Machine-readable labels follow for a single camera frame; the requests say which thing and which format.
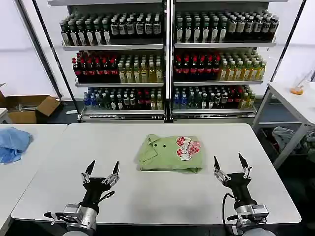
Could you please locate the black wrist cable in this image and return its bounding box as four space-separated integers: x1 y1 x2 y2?
99 190 115 201
221 192 237 226

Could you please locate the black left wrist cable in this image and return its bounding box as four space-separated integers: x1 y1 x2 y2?
99 190 115 201

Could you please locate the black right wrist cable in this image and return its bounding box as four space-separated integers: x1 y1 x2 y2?
221 192 237 226

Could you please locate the clear container with orange contents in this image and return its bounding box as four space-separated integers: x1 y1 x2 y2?
288 70 315 95

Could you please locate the blue cloth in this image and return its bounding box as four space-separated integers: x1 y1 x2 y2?
0 126 33 165

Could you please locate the pile of grey clothes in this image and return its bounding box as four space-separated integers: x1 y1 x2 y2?
270 125 315 156

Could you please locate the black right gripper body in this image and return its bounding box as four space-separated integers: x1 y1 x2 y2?
222 172 257 210

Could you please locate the black frame pole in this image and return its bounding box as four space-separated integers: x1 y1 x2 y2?
268 0 307 83
31 0 80 116
15 0 63 100

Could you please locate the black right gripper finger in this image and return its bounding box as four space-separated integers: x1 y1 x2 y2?
238 152 253 179
213 155 232 183

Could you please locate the green shirt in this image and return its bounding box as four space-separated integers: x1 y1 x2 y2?
136 133 203 174

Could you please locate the shelf rack with bottles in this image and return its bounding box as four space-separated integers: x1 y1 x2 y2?
169 0 291 123
47 0 171 123

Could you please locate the brown cardboard box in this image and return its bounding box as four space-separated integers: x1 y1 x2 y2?
0 94 62 124

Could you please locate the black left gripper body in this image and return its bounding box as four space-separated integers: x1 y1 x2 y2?
78 176 117 209

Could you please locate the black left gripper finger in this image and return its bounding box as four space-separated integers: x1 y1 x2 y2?
101 161 121 187
81 160 96 184

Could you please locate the white side table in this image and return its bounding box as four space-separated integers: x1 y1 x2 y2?
251 80 315 171

